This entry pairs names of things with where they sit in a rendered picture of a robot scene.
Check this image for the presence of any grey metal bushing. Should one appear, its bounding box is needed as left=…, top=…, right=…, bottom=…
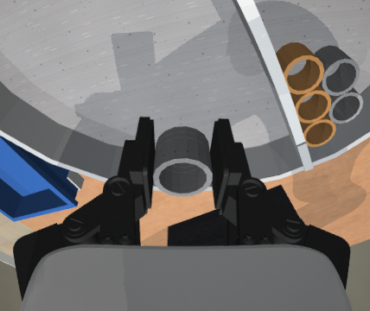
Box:
left=153, top=126, right=213, bottom=197
left=315, top=46, right=360, bottom=96
left=327, top=88, right=363, bottom=124

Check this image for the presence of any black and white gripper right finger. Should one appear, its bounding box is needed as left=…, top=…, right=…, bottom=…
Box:
left=210, top=118, right=350, bottom=291

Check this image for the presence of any bronze bushing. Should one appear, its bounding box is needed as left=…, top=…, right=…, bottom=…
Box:
left=276, top=42, right=324, bottom=94
left=299, top=114, right=336, bottom=147
left=290, top=85, right=331, bottom=124

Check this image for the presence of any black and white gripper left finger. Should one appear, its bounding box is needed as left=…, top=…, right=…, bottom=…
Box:
left=13, top=117, right=156, bottom=299

